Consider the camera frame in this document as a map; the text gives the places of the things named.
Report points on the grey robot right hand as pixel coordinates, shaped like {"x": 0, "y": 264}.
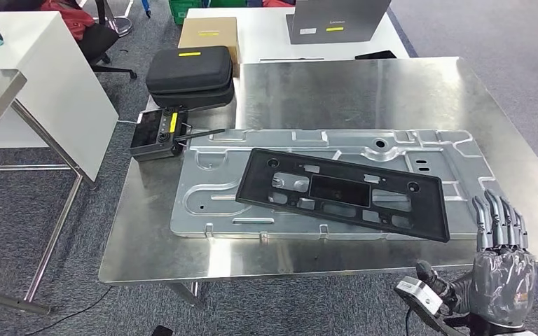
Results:
{"x": 505, "y": 287}

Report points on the black plastic plate bracket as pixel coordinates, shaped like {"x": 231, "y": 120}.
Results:
{"x": 259, "y": 185}

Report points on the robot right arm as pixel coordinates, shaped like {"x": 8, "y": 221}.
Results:
{"x": 515, "y": 332}

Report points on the stainless steel workbench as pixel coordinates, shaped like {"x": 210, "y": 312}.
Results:
{"x": 320, "y": 92}

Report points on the black flat pad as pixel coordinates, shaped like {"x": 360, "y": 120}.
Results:
{"x": 375, "y": 54}

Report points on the stamped silver metal panel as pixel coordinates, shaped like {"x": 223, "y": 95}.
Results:
{"x": 204, "y": 218}

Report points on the grey laptop box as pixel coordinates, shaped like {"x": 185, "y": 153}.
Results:
{"x": 338, "y": 18}

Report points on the small black object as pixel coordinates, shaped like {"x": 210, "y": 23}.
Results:
{"x": 162, "y": 331}

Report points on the white table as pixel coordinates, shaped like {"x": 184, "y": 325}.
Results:
{"x": 264, "y": 37}

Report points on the black device with yellow label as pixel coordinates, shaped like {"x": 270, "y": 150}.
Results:
{"x": 153, "y": 134}

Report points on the black case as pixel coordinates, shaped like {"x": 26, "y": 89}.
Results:
{"x": 188, "y": 69}

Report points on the brown cardboard box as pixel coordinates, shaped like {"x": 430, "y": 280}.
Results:
{"x": 208, "y": 34}

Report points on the green plastic crate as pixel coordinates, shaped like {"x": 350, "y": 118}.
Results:
{"x": 181, "y": 9}

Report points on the chrome round stool base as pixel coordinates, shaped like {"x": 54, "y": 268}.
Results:
{"x": 120, "y": 23}

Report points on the black office chair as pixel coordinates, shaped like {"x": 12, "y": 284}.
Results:
{"x": 97, "y": 42}

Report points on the white board panel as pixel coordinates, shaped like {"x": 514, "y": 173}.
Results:
{"x": 60, "y": 102}

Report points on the red jacket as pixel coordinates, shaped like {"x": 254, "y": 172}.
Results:
{"x": 74, "y": 16}

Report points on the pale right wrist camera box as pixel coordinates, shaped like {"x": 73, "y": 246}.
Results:
{"x": 417, "y": 294}

